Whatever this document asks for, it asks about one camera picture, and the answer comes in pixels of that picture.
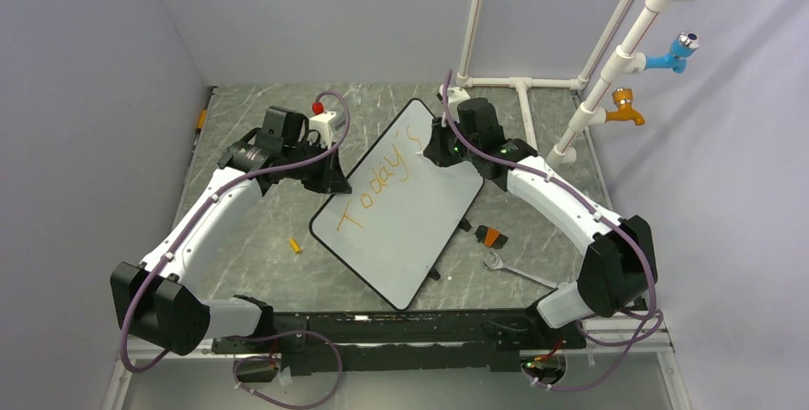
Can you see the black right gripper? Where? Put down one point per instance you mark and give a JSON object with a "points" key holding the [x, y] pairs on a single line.
{"points": [[434, 151]]}

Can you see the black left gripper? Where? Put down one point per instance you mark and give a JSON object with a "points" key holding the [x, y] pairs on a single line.
{"points": [[331, 178]]}

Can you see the white whiteboard black frame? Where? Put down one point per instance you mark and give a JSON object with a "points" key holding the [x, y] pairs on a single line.
{"points": [[402, 212]]}

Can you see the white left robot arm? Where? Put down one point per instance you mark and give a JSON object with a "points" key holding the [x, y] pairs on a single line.
{"points": [[154, 299]]}

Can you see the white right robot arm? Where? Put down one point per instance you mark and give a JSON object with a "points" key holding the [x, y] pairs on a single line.
{"points": [[618, 256]]}

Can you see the orange marker cap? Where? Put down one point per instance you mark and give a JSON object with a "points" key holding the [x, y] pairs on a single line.
{"points": [[295, 246]]}

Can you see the black orange eraser block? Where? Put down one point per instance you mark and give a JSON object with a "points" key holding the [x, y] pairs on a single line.
{"points": [[490, 237]]}

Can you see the silver open-end wrench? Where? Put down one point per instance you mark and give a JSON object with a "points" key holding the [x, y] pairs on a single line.
{"points": [[494, 263]]}

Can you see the blue faucet tap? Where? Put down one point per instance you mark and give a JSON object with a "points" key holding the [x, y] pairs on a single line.
{"points": [[676, 59]]}

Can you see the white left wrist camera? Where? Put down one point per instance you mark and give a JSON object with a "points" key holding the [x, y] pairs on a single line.
{"points": [[327, 124]]}

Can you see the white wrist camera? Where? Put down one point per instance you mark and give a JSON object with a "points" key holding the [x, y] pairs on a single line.
{"points": [[327, 124], [450, 98]]}

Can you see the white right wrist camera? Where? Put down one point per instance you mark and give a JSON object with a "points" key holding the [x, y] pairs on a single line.
{"points": [[450, 98]]}

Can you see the orange black pen at wall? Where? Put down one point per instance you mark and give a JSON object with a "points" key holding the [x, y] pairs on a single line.
{"points": [[201, 120]]}

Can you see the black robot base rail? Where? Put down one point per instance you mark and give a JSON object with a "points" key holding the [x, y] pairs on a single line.
{"points": [[500, 340]]}

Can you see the white pvc pipe frame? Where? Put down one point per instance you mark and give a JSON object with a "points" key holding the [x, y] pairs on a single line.
{"points": [[606, 67]]}

